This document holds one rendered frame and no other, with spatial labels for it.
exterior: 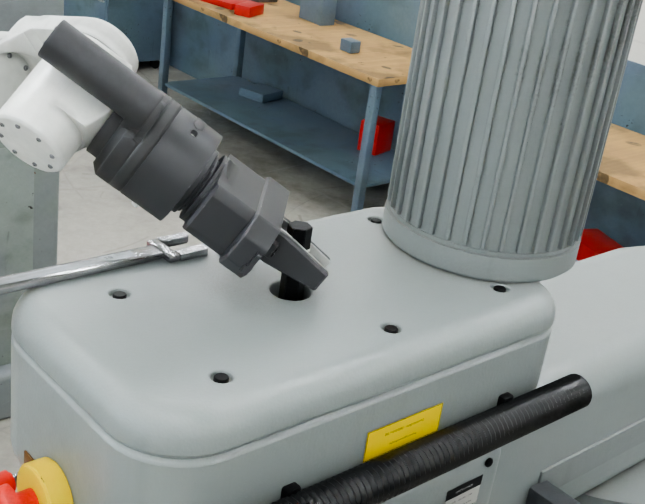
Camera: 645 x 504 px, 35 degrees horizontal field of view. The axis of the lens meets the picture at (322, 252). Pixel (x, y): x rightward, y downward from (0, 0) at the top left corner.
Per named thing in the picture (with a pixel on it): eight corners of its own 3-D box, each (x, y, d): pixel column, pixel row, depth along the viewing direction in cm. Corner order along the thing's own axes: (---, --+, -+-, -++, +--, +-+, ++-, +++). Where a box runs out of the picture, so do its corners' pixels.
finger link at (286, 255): (310, 292, 89) (253, 250, 87) (333, 266, 87) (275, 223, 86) (309, 300, 87) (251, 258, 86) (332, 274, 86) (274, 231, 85)
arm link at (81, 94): (99, 222, 86) (-17, 140, 84) (165, 130, 91) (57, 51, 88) (135, 178, 76) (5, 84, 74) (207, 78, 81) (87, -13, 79)
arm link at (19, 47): (97, 150, 82) (-11, 135, 90) (155, 73, 86) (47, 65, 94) (53, 91, 78) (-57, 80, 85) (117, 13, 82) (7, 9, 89)
